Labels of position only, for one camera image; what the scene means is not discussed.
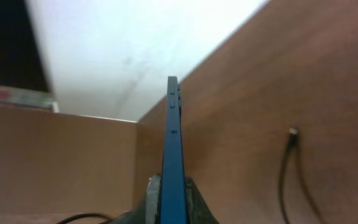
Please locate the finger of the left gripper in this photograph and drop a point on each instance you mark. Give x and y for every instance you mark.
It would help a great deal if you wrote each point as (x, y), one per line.
(198, 211)
(147, 212)

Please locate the blue Galaxy smartphone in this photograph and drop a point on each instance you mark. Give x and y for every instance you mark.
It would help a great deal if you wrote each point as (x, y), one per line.
(173, 208)

